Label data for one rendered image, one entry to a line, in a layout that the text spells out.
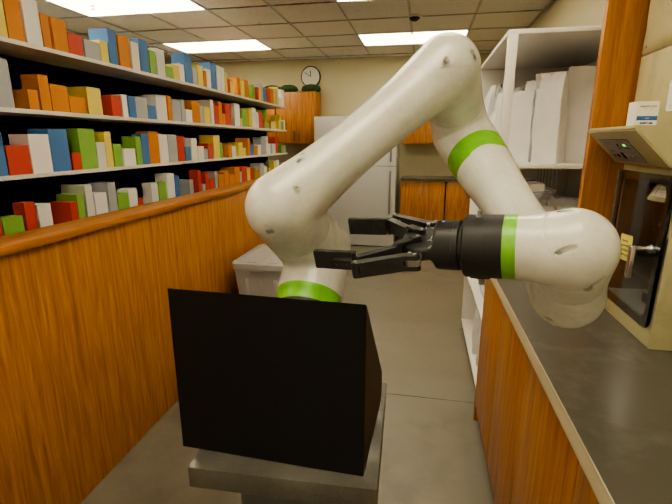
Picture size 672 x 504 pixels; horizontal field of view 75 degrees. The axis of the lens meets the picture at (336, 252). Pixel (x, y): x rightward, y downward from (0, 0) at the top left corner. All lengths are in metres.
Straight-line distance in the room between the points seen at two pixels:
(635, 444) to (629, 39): 1.16
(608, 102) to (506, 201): 0.89
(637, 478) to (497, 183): 0.54
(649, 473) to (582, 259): 0.46
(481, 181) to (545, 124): 1.71
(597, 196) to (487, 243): 1.07
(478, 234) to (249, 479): 0.54
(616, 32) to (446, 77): 0.91
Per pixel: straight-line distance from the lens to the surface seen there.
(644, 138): 1.30
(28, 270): 1.88
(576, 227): 0.62
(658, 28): 1.59
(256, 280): 3.09
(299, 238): 0.77
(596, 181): 1.66
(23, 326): 1.89
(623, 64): 1.68
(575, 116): 2.69
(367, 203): 6.17
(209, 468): 0.85
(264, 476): 0.81
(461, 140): 0.93
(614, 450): 0.99
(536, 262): 0.62
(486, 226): 0.63
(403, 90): 0.82
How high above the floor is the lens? 1.47
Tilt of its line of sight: 14 degrees down
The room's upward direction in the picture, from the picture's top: straight up
